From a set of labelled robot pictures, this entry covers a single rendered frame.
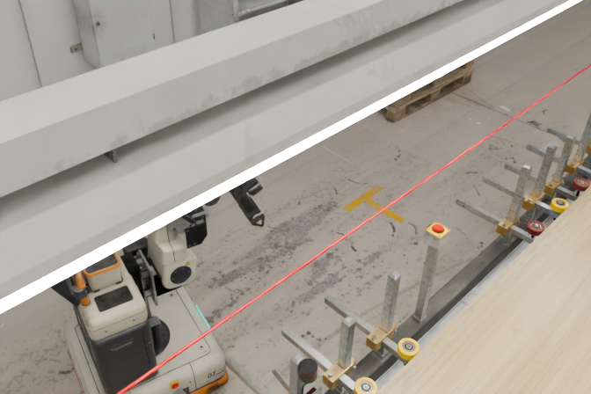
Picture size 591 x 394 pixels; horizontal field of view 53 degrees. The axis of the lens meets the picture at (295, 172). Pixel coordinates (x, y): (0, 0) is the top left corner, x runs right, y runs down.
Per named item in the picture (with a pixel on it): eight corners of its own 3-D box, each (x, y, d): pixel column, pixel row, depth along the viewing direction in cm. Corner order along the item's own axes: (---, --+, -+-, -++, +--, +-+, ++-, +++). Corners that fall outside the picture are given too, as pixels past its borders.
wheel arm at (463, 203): (455, 205, 309) (456, 198, 307) (458, 202, 311) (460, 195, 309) (532, 246, 285) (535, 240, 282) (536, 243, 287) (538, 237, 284)
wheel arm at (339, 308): (324, 304, 251) (324, 297, 248) (329, 300, 253) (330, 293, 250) (407, 368, 226) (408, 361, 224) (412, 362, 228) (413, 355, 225)
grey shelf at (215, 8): (206, 143, 496) (190, -47, 405) (284, 107, 548) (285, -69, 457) (240, 166, 471) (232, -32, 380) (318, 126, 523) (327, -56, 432)
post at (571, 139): (543, 207, 335) (567, 135, 307) (545, 204, 337) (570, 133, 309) (549, 210, 333) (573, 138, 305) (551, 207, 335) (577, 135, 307)
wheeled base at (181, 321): (102, 449, 278) (92, 419, 263) (68, 352, 321) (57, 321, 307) (231, 385, 307) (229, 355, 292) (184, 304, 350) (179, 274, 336)
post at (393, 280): (375, 355, 246) (388, 273, 217) (380, 350, 248) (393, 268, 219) (382, 361, 244) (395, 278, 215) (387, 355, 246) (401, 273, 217)
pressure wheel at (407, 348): (397, 373, 226) (400, 354, 219) (392, 355, 232) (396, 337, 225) (417, 373, 226) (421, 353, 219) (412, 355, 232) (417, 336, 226)
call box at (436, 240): (422, 244, 234) (425, 229, 229) (432, 235, 238) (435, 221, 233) (437, 252, 230) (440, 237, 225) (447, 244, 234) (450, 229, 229)
